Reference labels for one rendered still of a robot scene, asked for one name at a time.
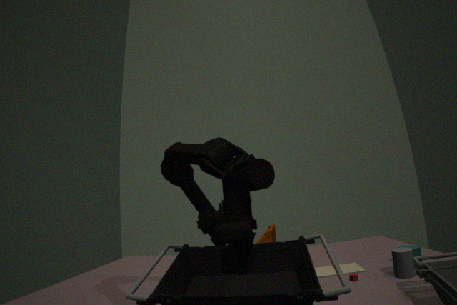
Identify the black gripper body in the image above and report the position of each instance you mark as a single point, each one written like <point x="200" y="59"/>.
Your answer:
<point x="240" y="224"/>

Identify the small red block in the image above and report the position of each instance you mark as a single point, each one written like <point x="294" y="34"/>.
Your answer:
<point x="353" y="277"/>

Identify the beige flat rectangular panel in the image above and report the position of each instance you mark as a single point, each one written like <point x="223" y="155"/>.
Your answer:
<point x="328" y="271"/>

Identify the small teal block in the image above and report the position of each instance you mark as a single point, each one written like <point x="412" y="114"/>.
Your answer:
<point x="416" y="250"/>

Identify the dark grey cylinder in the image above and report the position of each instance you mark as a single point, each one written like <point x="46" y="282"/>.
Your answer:
<point x="403" y="263"/>

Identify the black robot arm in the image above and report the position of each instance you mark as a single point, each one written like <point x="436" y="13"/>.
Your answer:
<point x="240" y="174"/>

